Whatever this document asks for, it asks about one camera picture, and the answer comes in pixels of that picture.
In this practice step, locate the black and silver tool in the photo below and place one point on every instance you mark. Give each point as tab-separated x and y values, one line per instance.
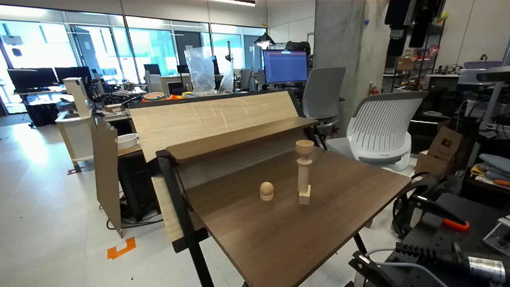
454	258

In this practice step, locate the brown cardboard box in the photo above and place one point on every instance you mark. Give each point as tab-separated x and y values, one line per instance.
441	153

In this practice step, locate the blue lit computer monitor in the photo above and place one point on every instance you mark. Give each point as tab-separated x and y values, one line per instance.
285	65

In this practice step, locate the clear plastic bag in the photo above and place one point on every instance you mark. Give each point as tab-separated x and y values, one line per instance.
201	70

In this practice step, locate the round wooden ball piece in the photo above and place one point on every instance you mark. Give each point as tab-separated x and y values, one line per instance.
266	191

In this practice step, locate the tall wooden peg stand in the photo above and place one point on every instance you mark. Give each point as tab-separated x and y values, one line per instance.
303	178

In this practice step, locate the wooden shelf riser on table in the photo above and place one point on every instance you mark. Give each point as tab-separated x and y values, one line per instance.
177	122

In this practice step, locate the black dual monitors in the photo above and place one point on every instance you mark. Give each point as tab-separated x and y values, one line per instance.
25	79

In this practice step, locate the grey office chair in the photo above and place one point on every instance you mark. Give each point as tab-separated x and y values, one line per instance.
322	92

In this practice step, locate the orange handled bar clamp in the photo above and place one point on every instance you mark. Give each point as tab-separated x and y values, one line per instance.
448	218

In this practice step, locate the white mesh office chair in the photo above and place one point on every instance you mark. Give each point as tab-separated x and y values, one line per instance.
378	130

